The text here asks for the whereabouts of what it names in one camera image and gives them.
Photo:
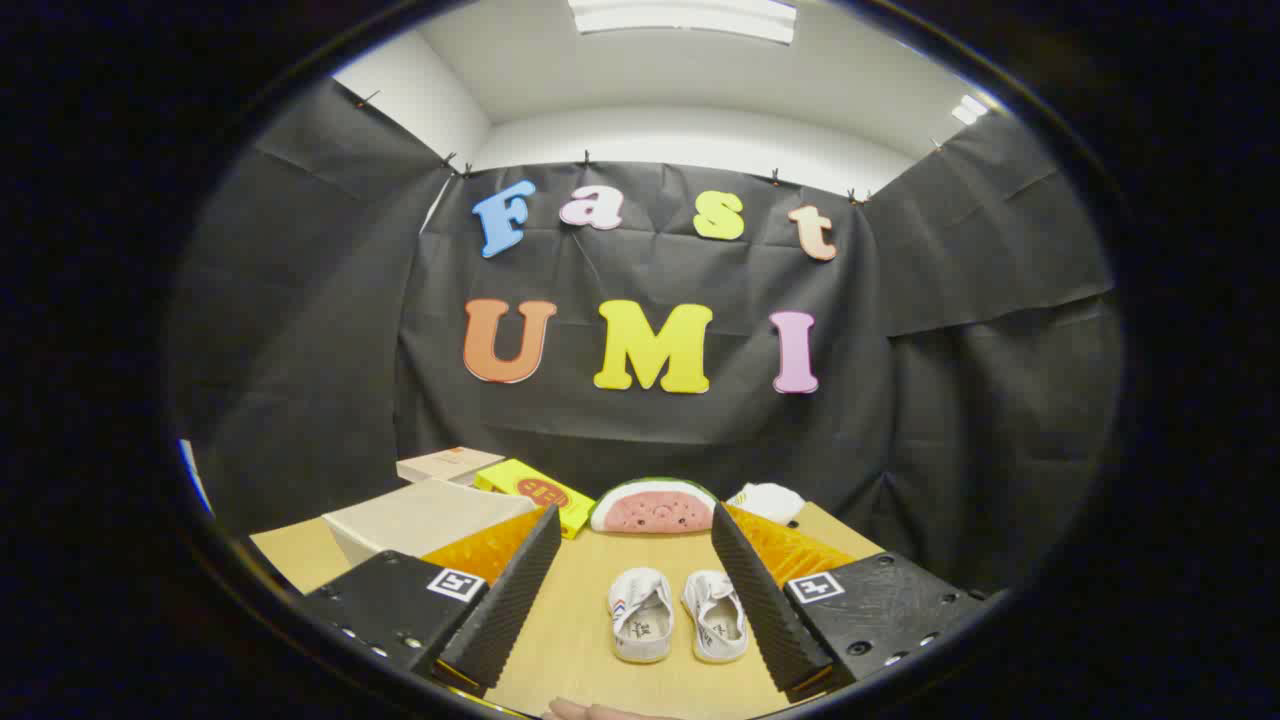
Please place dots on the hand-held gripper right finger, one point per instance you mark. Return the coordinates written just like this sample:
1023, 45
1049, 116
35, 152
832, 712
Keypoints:
765, 600

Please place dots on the small white plush toy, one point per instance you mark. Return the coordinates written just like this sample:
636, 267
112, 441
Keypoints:
768, 500

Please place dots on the cream fabric storage box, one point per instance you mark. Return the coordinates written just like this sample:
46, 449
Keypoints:
420, 515

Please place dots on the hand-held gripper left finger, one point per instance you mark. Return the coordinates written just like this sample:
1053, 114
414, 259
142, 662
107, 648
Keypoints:
510, 600

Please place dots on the black backdrop cloth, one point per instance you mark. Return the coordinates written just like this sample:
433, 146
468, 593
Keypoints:
650, 440

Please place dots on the small ceiling light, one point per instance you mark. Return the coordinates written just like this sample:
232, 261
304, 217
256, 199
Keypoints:
968, 108

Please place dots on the large ceiling light panel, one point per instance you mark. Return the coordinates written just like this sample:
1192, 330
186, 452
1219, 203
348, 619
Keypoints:
685, 18

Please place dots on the yellow book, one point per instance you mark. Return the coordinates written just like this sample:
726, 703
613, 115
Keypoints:
510, 478

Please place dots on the watermelon slice plush toy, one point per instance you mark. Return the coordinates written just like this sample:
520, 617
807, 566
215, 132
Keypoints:
652, 508

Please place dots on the beige book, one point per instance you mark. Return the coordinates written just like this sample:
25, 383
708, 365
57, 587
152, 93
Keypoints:
445, 463

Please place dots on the white canvas shoe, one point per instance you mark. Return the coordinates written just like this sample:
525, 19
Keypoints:
716, 620
640, 620

